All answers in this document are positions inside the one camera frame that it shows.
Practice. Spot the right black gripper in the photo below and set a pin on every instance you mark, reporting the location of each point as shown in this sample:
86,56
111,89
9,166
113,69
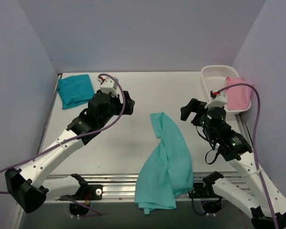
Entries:
198,112

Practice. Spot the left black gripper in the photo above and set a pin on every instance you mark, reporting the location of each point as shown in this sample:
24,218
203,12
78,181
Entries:
123,105

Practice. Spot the mint green t shirt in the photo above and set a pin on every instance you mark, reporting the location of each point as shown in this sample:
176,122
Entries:
167,173

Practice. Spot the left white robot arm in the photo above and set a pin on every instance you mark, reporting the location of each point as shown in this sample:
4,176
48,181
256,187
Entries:
29,185

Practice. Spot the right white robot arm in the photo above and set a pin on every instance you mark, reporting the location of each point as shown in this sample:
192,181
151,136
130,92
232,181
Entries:
266,206

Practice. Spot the white perforated plastic basket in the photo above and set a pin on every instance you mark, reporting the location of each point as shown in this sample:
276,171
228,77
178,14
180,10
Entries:
214,79

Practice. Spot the pink t shirt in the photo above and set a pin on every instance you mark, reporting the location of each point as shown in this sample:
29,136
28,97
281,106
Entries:
238,97

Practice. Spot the folded teal t shirt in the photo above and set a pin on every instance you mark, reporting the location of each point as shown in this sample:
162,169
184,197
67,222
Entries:
75,90

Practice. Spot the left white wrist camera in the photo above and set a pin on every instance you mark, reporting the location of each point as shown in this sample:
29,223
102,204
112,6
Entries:
108,86

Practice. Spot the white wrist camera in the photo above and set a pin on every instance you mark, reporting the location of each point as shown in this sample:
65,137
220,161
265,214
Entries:
108,86
218,99

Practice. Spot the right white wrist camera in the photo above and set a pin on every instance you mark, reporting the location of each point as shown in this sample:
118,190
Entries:
218,99

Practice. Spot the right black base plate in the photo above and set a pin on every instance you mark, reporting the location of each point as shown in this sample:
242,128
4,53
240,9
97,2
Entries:
202,190

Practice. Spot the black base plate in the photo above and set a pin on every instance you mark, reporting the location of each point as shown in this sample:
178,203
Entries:
202,190
87,192

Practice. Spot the aluminium rail frame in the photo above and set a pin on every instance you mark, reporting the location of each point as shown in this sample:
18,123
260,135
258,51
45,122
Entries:
114,160

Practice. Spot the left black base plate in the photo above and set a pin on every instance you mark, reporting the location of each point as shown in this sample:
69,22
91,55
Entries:
87,192

